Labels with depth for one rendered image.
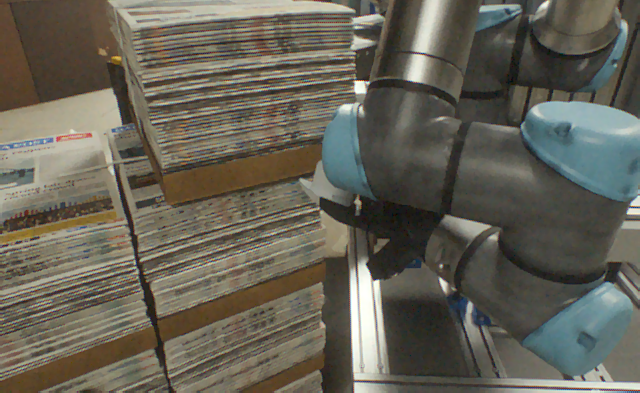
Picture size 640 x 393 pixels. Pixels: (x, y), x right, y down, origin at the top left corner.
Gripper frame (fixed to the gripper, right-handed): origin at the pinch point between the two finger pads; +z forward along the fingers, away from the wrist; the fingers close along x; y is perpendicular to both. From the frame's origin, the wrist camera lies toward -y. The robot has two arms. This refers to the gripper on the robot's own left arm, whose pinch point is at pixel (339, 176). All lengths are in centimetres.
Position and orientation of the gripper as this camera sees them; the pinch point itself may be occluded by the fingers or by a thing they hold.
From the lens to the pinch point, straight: 58.6
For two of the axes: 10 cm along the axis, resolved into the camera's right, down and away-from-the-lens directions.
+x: -8.6, 2.4, -4.5
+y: 0.0, -8.9, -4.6
